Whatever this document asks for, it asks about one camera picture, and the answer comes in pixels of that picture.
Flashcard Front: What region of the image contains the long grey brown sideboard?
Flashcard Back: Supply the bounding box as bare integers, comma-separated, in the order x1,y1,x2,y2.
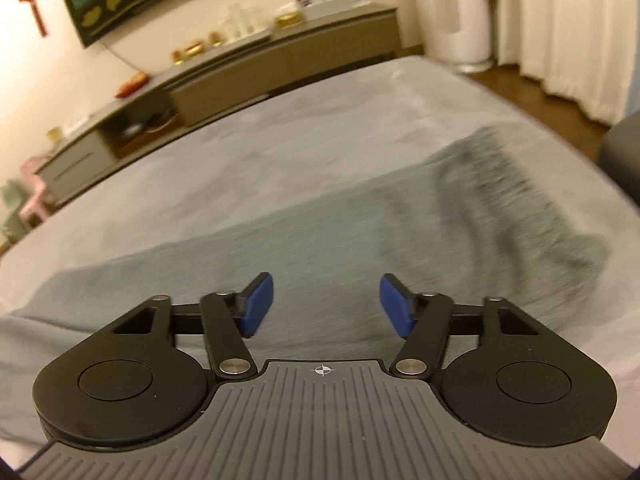
35,4,404,211

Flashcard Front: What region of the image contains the white curtain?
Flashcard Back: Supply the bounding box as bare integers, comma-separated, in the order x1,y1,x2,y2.
410,0,640,128

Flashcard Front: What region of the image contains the plate of fruit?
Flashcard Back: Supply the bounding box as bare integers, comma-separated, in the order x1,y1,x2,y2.
115,73,150,99

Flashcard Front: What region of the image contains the gold tissue box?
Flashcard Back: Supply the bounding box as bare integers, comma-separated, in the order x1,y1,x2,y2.
274,4,307,31

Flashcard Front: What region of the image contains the group of clear glasses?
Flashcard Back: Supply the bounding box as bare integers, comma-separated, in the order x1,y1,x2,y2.
220,4,268,42

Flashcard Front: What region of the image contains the white cylindrical appliance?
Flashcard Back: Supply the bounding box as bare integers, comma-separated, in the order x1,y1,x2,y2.
429,0,497,75

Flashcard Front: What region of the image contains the green plastic chair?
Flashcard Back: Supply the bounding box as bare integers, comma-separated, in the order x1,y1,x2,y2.
0,180,27,247

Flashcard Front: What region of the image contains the pink plastic chair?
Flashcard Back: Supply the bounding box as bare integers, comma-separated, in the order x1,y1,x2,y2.
19,157,57,227

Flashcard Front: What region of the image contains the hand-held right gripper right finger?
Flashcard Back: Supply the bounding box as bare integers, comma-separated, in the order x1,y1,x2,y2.
379,273,544,379

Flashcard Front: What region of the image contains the grey wall cable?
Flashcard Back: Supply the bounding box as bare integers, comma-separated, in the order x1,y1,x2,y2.
100,42,151,75

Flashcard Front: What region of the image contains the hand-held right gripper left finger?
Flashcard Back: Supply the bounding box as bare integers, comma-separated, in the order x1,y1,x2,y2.
112,272,275,381

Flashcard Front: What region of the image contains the white organizer box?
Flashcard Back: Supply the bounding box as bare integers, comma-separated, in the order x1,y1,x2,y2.
299,0,372,24

